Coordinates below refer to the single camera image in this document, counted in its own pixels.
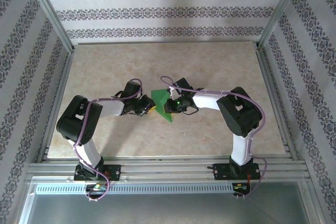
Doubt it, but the grey metal sheet panel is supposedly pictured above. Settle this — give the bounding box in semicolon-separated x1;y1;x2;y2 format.
25;194;313;224

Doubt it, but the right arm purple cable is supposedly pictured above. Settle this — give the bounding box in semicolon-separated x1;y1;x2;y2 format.
160;76;268;200

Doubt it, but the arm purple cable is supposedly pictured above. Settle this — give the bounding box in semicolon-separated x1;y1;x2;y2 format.
72;78;144;204
160;76;268;200

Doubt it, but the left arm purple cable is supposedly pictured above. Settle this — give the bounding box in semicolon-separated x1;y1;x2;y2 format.
72;78;144;204

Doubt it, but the wide aluminium mounting rail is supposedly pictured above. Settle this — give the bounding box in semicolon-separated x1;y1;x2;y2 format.
26;156;308;182

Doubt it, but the thin aluminium table edge rail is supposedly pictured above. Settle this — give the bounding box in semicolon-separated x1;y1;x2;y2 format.
73;40;259;46

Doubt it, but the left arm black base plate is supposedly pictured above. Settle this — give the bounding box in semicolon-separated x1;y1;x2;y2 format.
74;164;122;182

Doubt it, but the aluminium side rail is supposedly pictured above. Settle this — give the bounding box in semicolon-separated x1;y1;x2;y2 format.
256;45;299;161
36;47;76;162

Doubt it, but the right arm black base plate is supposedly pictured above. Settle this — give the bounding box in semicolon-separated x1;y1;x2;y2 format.
214;163;262;182

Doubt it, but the slotted grey cable duct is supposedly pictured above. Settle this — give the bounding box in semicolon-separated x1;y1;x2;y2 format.
34;183;236;195

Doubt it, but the aluminium corner post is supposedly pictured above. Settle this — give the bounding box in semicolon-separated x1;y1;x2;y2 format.
258;0;307;49
23;0;75;51

